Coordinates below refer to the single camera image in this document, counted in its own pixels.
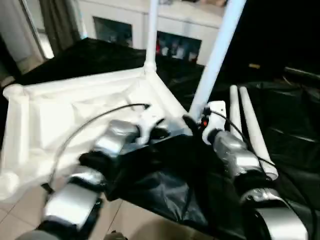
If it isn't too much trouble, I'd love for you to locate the white plastic table leg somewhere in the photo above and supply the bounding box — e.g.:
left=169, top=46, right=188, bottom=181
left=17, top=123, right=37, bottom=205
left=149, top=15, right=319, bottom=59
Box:
left=228, top=84, right=243, bottom=136
left=188, top=0, right=248, bottom=121
left=143, top=0, right=161, bottom=74
left=238, top=85, right=279, bottom=180

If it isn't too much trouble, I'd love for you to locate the white plastic table top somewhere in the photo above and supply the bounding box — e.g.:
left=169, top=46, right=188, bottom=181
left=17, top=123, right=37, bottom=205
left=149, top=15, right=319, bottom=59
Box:
left=0, top=66, right=195, bottom=204

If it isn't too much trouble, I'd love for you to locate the small white blue box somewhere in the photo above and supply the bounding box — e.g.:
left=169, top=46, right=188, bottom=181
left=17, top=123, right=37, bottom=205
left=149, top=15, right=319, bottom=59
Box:
left=174, top=46, right=185, bottom=60

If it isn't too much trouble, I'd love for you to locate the white glass door cabinet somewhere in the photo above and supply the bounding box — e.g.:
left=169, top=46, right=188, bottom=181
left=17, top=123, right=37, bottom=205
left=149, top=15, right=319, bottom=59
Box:
left=77, top=0, right=226, bottom=66

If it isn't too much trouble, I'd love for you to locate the dark metal rod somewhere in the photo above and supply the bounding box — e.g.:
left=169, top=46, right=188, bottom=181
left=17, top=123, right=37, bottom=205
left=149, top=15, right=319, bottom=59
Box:
left=284, top=65, right=320, bottom=79

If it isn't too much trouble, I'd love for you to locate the grey curtain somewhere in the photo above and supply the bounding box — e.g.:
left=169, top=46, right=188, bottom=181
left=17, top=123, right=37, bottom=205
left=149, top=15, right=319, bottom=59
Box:
left=39, top=0, right=84, bottom=55

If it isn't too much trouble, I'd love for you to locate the black left camera cable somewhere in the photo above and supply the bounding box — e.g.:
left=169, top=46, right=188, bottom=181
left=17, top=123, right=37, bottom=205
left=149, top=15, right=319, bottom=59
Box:
left=48, top=103, right=151, bottom=190

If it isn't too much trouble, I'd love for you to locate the black metal frame strut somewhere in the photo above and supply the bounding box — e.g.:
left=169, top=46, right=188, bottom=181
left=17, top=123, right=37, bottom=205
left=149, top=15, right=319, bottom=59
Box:
left=40, top=183, right=55, bottom=195

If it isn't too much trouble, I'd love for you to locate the grey sliding door frame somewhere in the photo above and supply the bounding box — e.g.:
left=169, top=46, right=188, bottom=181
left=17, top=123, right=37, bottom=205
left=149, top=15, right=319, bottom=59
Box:
left=18, top=0, right=56, bottom=61

